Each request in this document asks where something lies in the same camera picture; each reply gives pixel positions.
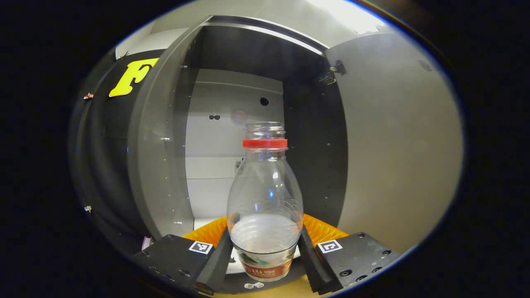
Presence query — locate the beige cabinet door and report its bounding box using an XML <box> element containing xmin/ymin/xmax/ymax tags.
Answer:
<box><xmin>324</xmin><ymin>32</ymin><xmax>463</xmax><ymax>254</ymax></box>

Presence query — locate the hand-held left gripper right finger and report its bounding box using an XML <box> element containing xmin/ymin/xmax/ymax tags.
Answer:
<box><xmin>296</xmin><ymin>213</ymin><xmax>402</xmax><ymax>295</ymax></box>

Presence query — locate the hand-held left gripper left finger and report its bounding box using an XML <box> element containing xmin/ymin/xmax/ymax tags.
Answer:
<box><xmin>132</xmin><ymin>215</ymin><xmax>234</xmax><ymax>296</ymax></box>

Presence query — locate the clear plastic bottle red label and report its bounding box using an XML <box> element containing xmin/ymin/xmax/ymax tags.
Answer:
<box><xmin>226</xmin><ymin>121</ymin><xmax>304</xmax><ymax>283</ymax></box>

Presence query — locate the long ceiling light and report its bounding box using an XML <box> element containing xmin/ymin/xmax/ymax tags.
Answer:
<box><xmin>308</xmin><ymin>0</ymin><xmax>388</xmax><ymax>34</ymax></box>

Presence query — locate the grey cabinet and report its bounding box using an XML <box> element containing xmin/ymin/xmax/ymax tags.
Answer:
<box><xmin>126</xmin><ymin>15</ymin><xmax>348</xmax><ymax>295</ymax></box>

